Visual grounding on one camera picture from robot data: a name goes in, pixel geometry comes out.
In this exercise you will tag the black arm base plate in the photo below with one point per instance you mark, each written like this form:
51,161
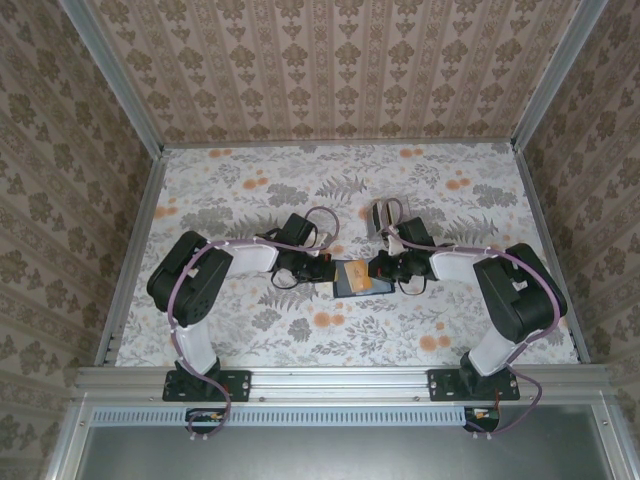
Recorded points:
440,385
237,385

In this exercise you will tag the aluminium side rail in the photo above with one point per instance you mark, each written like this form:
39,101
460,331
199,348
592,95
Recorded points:
149,200
535,200

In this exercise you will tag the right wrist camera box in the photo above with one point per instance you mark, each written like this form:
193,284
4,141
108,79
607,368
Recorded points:
392,244

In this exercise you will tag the thin aluminium cross rail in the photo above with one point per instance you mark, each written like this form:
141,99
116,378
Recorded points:
340,145

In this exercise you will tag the grey metal panel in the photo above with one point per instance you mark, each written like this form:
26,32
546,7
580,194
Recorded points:
340,455

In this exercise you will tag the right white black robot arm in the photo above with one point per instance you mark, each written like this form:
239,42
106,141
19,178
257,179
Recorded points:
520,295

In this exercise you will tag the floral patterned table cover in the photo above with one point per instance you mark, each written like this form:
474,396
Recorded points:
325,345

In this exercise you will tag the blue leather card holder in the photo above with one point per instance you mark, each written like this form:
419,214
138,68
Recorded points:
380,289

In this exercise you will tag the orange credit card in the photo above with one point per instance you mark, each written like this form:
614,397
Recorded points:
357,277

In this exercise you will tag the wide aluminium mounting rail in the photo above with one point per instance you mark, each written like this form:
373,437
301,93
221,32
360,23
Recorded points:
340,382

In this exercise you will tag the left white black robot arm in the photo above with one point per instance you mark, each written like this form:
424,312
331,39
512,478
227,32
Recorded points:
185,280

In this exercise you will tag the aluminium frame post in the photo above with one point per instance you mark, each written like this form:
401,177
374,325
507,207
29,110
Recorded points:
116,75
556,75

